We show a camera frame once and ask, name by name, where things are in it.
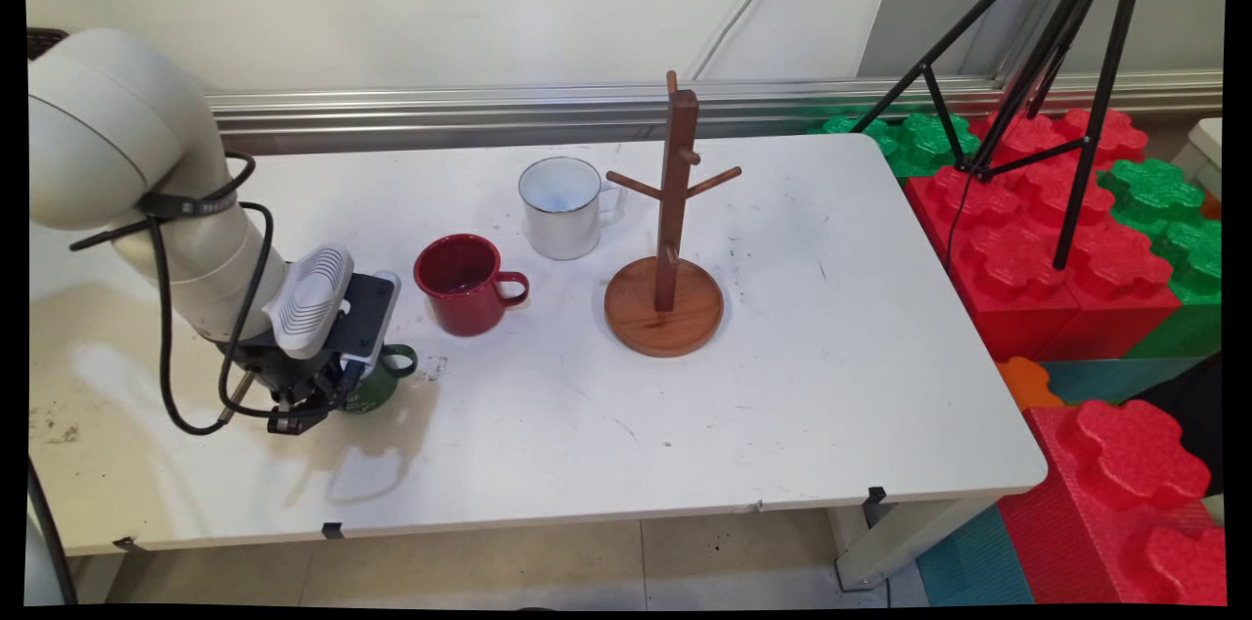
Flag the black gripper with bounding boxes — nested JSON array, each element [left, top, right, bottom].
[[217, 332, 365, 436]]

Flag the green enamel mug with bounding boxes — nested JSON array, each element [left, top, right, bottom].
[[337, 343, 420, 415]]

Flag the white ribbed sensor housing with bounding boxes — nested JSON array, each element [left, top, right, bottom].
[[262, 245, 354, 360]]

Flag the red enamel mug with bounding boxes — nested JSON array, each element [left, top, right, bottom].
[[413, 234, 530, 337]]

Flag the white enamel mug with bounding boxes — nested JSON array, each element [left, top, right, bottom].
[[517, 156, 625, 261]]

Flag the wooden mug tree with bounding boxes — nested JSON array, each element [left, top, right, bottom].
[[604, 70, 742, 359]]

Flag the green foam block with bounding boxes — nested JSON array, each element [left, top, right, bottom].
[[1095, 157, 1224, 359], [810, 111, 982, 179]]

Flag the teal foam block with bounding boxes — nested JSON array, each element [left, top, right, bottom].
[[1039, 356, 1192, 406], [915, 503, 1036, 607]]

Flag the orange foam block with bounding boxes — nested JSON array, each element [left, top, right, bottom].
[[998, 356, 1065, 411]]

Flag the large red foam block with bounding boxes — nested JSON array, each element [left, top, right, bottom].
[[998, 399, 1227, 606], [905, 107, 1182, 363]]

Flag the black tripod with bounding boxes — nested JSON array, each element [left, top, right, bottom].
[[851, 0, 1155, 271]]

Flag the white box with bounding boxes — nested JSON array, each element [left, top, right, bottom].
[[1171, 117, 1224, 200]]

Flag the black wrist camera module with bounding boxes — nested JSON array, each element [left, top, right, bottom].
[[328, 270, 402, 369]]

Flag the black cable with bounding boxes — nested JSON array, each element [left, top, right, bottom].
[[152, 199, 277, 436], [68, 151, 257, 252]]

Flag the black velcro strap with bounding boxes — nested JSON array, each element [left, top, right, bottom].
[[137, 190, 242, 219]]

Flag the aluminium wall rail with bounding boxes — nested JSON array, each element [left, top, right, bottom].
[[205, 70, 1224, 156]]

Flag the white wall cable duct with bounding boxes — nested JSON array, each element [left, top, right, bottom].
[[685, 0, 813, 81]]

